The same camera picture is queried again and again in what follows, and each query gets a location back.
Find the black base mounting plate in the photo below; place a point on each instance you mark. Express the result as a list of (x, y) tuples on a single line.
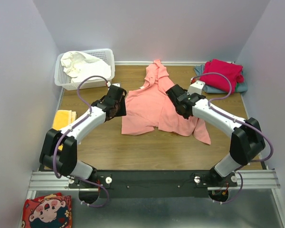
[(161, 184)]

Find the folded yellow towel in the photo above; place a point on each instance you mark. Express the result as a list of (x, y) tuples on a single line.
[(63, 118)]

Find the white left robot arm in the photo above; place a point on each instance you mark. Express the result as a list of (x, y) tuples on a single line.
[(59, 151)]

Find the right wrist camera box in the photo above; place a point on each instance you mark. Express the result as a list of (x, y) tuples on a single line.
[(196, 87)]

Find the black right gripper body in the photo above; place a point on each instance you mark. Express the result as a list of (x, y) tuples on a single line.
[(178, 111)]

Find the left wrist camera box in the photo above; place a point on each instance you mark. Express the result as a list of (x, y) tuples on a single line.
[(114, 84)]

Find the pink t shirt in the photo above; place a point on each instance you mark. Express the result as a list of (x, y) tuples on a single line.
[(149, 107)]

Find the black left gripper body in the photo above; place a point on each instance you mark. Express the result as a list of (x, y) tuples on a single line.
[(121, 107)]

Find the white cloth in basket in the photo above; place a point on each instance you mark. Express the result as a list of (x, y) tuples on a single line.
[(79, 66)]

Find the white plastic basket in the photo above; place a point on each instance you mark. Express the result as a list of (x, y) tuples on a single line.
[(62, 79)]

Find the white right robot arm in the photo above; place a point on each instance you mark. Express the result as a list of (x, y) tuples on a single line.
[(246, 139)]

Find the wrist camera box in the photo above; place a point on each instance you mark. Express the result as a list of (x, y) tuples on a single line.
[(196, 87), (114, 84)]

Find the folded blue t shirt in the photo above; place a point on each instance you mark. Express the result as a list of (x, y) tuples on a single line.
[(212, 90)]

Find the aluminium frame rail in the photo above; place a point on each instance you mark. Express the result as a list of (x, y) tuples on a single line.
[(252, 180)]

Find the red cartoon print cloth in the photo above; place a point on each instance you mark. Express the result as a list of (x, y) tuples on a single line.
[(50, 211)]

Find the folded red t shirt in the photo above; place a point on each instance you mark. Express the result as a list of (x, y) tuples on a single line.
[(231, 71)]

